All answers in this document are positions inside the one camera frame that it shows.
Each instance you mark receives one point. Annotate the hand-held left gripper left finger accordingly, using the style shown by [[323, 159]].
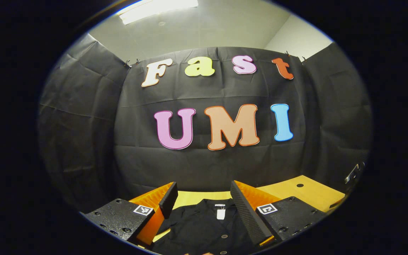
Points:
[[169, 199]]

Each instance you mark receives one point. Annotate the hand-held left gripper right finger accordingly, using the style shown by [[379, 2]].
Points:
[[246, 212]]

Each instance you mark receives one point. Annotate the black button-up shirt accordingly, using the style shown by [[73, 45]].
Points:
[[204, 230]]

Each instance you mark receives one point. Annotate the black backdrop cloth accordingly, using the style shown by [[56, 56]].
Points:
[[140, 159]]

